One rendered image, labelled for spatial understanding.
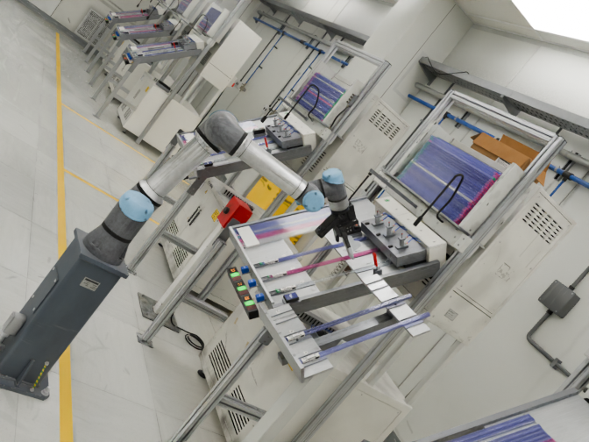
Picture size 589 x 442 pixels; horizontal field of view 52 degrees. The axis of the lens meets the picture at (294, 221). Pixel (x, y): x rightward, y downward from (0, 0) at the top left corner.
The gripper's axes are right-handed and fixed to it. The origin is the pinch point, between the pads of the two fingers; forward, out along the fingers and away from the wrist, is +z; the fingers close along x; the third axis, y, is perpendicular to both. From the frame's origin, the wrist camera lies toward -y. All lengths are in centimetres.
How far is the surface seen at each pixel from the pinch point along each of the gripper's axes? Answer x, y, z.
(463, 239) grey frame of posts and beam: -12.2, 45.6, 7.8
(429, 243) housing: -5.1, 34.2, 8.4
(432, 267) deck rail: -10.0, 31.9, 16.4
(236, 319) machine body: 53, -46, 51
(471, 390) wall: 46, 75, 168
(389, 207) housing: 30.4, 34.9, 8.5
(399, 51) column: 306, 185, 36
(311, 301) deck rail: -10.0, -20.0, 8.5
